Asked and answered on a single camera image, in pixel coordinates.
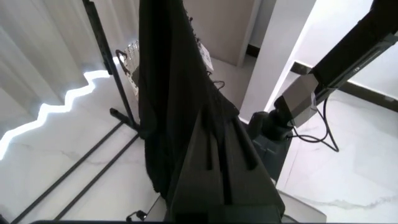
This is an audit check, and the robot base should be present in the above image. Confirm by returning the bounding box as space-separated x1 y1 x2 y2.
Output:
144 130 327 223

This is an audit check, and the white curtain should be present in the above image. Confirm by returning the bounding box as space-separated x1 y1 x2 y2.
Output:
0 0 141 138

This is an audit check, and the black cable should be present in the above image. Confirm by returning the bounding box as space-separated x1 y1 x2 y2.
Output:
126 195 161 222
287 96 340 153

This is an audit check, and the black garment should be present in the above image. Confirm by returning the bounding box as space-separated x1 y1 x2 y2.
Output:
137 0 240 206

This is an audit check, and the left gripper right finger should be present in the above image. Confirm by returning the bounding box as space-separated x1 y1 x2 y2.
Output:
224 116 285 218

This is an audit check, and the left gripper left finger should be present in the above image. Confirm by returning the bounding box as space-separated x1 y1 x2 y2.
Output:
169 107 225 215

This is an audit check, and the black clothes rack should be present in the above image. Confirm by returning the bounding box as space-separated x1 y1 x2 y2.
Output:
11 0 141 224

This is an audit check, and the white laundry basket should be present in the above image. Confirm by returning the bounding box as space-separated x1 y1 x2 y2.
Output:
115 39 215 102

